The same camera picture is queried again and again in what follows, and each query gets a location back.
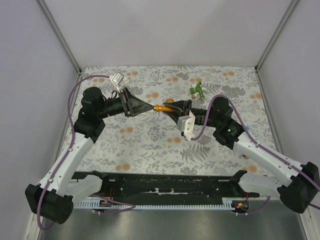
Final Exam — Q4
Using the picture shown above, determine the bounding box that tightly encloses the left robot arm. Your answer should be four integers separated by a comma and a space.
25, 87, 154, 224

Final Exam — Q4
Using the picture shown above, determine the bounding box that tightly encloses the white pipe elbow far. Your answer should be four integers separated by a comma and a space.
122, 78, 130, 84

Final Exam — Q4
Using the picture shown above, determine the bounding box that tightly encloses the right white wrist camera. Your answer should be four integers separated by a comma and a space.
177, 111, 196, 141

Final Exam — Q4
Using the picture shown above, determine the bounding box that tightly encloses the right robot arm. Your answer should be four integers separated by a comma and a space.
155, 95, 320, 214

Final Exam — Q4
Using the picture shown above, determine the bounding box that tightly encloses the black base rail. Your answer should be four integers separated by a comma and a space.
69, 171, 251, 200

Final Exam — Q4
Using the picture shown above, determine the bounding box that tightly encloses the orange water faucet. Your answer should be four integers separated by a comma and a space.
153, 98, 175, 113

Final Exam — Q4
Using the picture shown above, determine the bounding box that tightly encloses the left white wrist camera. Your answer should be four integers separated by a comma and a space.
108, 73, 125, 93

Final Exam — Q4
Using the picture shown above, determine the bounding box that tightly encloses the left aluminium frame post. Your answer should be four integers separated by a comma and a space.
35, 0, 82, 75

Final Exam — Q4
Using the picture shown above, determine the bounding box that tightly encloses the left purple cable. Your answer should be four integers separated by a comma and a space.
36, 74, 137, 231

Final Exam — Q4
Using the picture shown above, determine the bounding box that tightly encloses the right aluminium frame post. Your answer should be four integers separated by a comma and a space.
254, 0, 300, 73

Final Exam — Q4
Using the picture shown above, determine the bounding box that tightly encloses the floral table mat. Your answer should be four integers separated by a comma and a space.
72, 66, 275, 176

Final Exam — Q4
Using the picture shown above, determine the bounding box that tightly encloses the green water faucet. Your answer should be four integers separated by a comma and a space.
189, 82, 204, 100

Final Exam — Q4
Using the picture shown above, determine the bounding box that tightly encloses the white green faucet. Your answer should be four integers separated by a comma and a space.
194, 87, 210, 101

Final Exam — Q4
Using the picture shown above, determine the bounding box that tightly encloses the aluminium frame post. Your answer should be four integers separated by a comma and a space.
35, 0, 82, 75
254, 0, 300, 73

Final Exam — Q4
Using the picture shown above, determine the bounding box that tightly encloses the white cable duct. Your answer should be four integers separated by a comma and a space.
74, 197, 236, 211

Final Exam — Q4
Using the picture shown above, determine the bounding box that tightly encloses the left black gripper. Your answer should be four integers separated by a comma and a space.
98, 87, 154, 119

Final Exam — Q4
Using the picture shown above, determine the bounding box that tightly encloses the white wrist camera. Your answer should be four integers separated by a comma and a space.
177, 111, 196, 141
108, 73, 125, 93

